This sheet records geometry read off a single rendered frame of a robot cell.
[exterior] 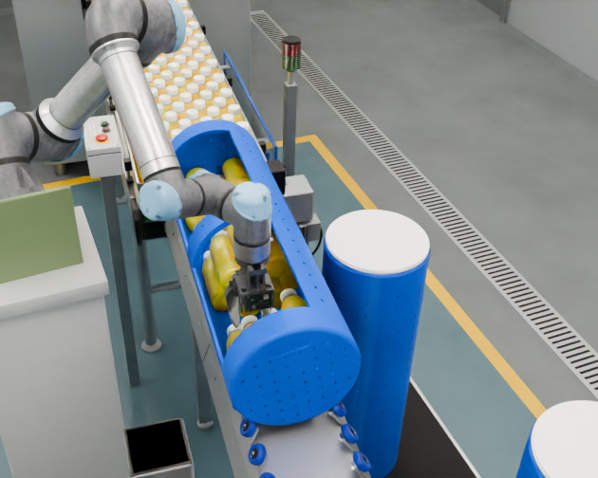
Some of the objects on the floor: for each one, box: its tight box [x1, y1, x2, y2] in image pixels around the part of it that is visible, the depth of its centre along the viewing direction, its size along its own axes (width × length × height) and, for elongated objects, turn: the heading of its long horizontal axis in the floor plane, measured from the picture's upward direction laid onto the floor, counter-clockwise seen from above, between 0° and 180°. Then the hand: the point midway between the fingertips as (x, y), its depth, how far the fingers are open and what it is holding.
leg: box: [190, 318, 214, 431], centre depth 275 cm, size 6×6×63 cm
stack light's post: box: [283, 82, 297, 177], centre depth 305 cm, size 4×4×110 cm
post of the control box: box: [100, 175, 140, 387], centre depth 279 cm, size 4×4×100 cm
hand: (249, 318), depth 177 cm, fingers open, 5 cm apart
